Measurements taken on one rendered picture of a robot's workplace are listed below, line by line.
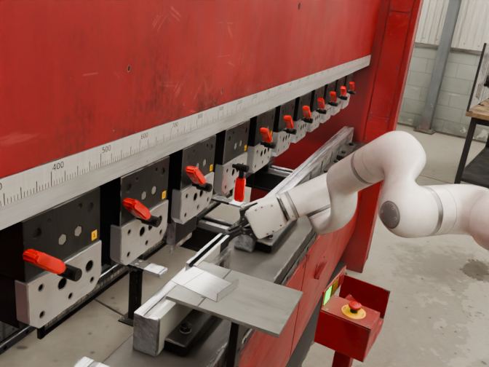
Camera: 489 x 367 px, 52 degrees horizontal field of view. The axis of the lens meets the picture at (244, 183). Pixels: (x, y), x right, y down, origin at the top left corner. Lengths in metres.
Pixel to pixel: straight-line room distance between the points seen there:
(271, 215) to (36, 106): 0.88
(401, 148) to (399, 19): 2.05
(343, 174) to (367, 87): 1.93
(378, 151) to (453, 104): 7.25
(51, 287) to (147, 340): 0.45
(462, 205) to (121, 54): 0.68
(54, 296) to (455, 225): 0.73
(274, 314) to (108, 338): 1.64
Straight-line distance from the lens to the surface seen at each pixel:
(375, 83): 3.12
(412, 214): 0.97
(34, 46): 0.63
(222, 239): 1.38
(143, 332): 1.14
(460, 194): 1.05
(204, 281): 1.18
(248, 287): 1.18
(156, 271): 1.21
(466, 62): 8.28
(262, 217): 1.39
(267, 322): 1.08
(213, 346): 1.20
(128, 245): 0.87
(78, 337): 2.67
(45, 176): 0.67
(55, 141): 0.67
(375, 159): 1.13
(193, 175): 0.95
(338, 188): 1.26
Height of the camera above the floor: 1.62
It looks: 20 degrees down
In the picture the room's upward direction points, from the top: 7 degrees clockwise
